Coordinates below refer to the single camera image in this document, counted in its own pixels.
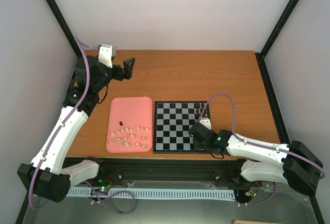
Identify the black white chessboard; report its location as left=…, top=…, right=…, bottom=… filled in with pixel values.
left=153, top=101, right=206, bottom=154

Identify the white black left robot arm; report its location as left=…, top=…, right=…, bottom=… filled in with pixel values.
left=18, top=56, right=135, bottom=202

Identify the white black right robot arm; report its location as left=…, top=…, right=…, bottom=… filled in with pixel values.
left=189, top=120, right=325, bottom=196

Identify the pink plastic tray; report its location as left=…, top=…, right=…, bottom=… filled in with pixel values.
left=106, top=97, right=153, bottom=153

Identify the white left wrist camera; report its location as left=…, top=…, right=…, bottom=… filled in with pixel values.
left=98, top=43, right=116, bottom=68

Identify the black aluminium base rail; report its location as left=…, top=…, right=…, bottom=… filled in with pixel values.
left=33, top=158, right=307, bottom=190

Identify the light blue slotted cable duct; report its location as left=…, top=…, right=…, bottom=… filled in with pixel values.
left=67, top=186, right=235, bottom=201

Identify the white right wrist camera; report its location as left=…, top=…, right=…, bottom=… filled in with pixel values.
left=199, top=117, right=212, bottom=130

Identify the black aluminium frame post right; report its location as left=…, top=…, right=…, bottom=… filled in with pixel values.
left=259, top=0, right=314, bottom=59

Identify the black aluminium frame post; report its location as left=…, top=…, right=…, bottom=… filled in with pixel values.
left=45, top=0, right=82, bottom=57
left=259, top=0, right=314, bottom=59

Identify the black side frame rail right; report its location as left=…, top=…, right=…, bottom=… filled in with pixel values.
left=255, top=53, right=290, bottom=145

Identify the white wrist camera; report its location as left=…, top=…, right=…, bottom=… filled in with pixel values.
left=98, top=43, right=116, bottom=68
left=199, top=117, right=212, bottom=130

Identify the black aluminium frame post left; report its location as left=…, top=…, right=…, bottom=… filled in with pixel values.
left=45, top=0, right=82, bottom=57

